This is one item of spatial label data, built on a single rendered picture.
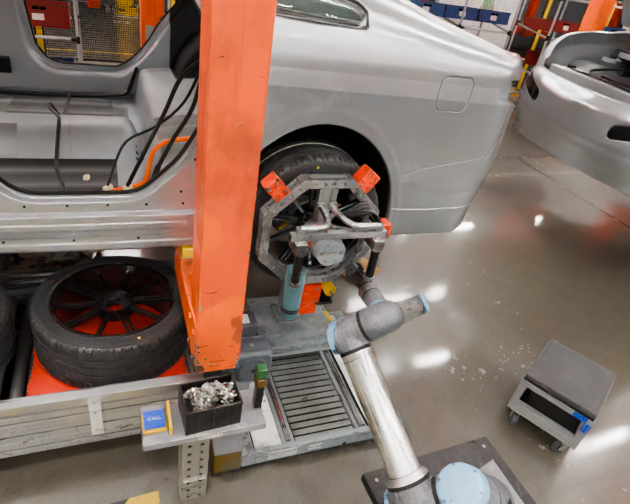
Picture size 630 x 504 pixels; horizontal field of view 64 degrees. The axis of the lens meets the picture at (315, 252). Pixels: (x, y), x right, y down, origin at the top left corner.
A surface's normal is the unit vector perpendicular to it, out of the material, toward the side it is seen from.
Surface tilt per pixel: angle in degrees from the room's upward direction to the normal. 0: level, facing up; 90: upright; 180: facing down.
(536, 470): 0
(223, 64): 90
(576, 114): 86
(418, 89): 90
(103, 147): 55
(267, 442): 0
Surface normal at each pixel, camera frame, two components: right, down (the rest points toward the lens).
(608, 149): -0.80, 0.21
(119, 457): 0.16, -0.82
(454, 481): -0.46, -0.58
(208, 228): 0.33, 0.56
